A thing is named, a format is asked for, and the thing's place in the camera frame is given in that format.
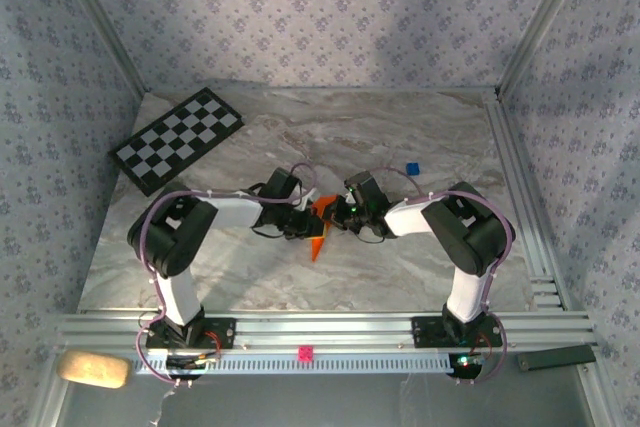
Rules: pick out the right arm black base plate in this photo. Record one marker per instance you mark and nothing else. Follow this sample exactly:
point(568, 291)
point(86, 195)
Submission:
point(427, 332)

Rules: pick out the black white checkerboard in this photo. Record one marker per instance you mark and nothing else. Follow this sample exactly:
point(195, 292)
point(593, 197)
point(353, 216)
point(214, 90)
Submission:
point(175, 139)

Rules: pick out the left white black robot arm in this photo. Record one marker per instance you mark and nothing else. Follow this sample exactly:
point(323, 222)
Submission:
point(181, 297)

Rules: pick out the thin aluminium edge strip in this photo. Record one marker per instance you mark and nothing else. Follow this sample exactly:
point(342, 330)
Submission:
point(350, 90)

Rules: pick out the flat black bar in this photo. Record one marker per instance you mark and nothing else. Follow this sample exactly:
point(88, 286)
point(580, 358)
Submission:
point(556, 358)

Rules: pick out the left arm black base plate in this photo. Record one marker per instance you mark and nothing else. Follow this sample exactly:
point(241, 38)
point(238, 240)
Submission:
point(222, 332)

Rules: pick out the small blue cube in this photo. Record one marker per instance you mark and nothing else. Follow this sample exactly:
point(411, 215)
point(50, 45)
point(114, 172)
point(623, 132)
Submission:
point(412, 169)

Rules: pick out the tan sponge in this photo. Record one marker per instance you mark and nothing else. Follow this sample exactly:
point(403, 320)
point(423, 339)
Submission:
point(94, 370)

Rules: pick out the aluminium side rail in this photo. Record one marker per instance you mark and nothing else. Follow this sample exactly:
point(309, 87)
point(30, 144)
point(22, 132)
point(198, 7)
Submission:
point(510, 157)

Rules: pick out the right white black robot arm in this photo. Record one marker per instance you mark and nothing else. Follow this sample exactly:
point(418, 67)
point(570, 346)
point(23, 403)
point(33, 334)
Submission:
point(467, 297)

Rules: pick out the long aluminium mounting rail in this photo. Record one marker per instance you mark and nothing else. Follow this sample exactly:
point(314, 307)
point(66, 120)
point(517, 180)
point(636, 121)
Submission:
point(325, 327)

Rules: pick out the aluminium frame leg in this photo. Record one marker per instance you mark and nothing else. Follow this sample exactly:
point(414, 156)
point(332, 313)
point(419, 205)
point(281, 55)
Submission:
point(597, 397)
point(47, 397)

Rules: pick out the small reddish pink cube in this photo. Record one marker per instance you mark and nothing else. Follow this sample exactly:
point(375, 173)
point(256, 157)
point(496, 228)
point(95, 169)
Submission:
point(305, 353)

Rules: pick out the aluminium frame post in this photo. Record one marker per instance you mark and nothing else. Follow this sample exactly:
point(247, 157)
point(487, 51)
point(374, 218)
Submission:
point(545, 22)
point(100, 27)

